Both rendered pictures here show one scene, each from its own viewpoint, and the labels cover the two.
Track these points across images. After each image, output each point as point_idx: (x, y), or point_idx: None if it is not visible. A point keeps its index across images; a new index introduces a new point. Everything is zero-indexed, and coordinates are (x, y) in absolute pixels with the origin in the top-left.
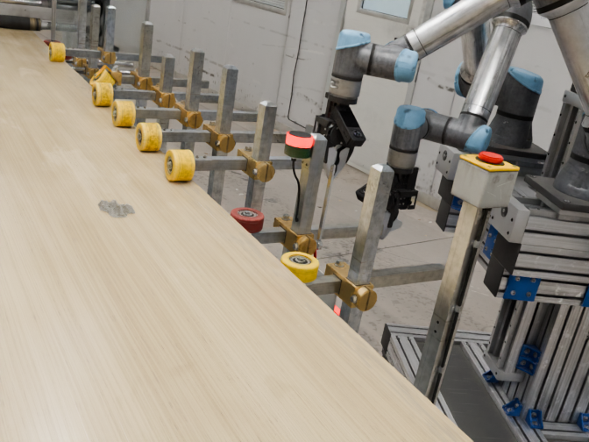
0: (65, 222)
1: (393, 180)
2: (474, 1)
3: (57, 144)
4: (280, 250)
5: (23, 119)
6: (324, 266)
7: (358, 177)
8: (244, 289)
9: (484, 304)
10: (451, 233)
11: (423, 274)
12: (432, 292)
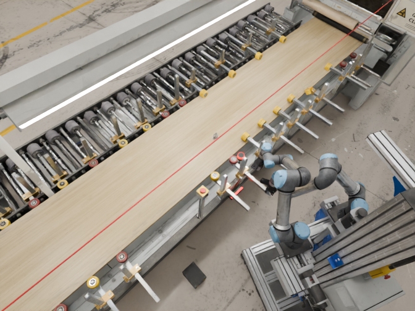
0: (203, 132)
1: (268, 184)
2: (291, 166)
3: (246, 109)
4: (366, 178)
5: (257, 95)
6: (368, 197)
7: None
8: (195, 169)
9: (396, 270)
10: None
11: (241, 205)
12: None
